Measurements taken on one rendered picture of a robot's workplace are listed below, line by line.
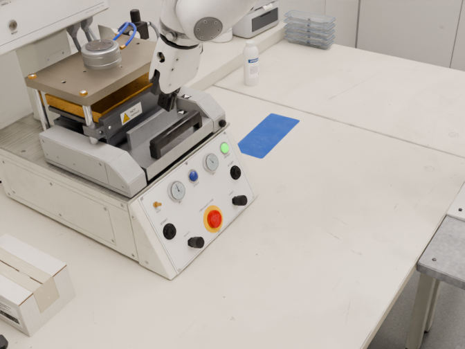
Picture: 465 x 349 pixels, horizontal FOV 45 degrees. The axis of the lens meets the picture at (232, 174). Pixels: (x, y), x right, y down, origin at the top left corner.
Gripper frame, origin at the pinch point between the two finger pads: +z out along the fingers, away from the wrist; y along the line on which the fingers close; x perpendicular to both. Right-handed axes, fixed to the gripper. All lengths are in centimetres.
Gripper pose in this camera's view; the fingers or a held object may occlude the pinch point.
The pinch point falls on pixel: (167, 99)
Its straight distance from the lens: 114.0
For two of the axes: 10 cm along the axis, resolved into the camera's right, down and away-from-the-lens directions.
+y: 5.7, -5.0, 6.5
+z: -2.4, 6.6, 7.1
